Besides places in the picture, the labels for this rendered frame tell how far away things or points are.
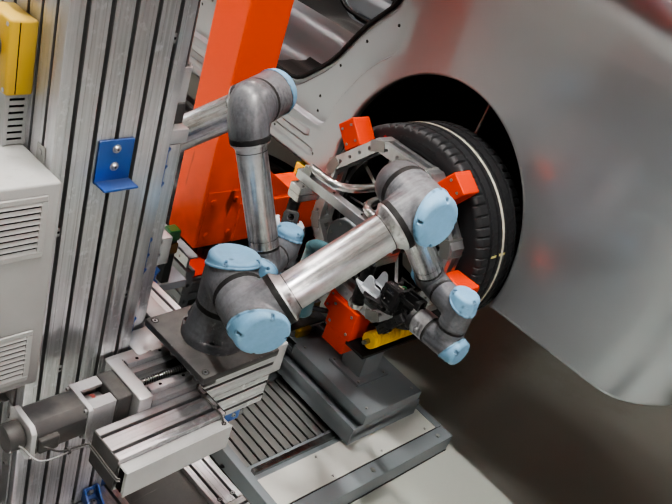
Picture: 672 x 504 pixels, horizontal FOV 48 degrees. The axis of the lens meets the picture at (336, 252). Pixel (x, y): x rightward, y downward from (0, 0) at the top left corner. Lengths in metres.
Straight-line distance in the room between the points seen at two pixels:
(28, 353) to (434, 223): 0.84
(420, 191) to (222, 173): 1.05
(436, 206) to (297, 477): 1.27
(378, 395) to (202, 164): 1.01
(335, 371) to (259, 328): 1.25
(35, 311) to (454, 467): 1.84
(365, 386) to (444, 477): 0.45
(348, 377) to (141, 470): 1.28
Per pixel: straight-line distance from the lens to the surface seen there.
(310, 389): 2.73
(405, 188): 1.57
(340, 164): 2.38
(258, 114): 1.72
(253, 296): 1.51
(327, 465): 2.60
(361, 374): 2.72
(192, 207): 2.55
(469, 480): 2.92
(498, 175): 2.30
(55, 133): 1.38
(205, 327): 1.67
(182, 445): 1.62
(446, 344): 1.91
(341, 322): 2.47
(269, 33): 2.33
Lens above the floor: 1.90
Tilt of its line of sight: 29 degrees down
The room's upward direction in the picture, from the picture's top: 19 degrees clockwise
